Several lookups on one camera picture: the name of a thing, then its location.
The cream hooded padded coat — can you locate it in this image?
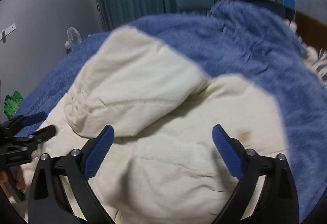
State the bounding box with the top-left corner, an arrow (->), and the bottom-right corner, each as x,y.
7,26 -> 290,224

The person's left hand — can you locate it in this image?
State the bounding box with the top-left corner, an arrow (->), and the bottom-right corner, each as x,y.
0,164 -> 26,197

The green printed bag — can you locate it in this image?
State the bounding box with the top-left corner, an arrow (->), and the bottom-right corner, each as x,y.
3,90 -> 23,119

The white desk fan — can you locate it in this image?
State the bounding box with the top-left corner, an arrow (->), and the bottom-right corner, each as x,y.
64,27 -> 82,53

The zebra striped pillow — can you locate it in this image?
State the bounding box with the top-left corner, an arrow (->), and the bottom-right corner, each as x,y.
307,46 -> 327,87

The blue fluffy bed blanket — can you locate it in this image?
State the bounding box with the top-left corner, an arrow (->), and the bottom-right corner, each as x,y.
14,0 -> 327,224

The brown wooden headboard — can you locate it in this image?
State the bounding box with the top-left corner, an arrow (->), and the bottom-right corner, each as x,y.
295,11 -> 327,52

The white wall bracket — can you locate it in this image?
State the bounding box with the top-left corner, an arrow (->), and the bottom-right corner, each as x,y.
0,23 -> 16,43

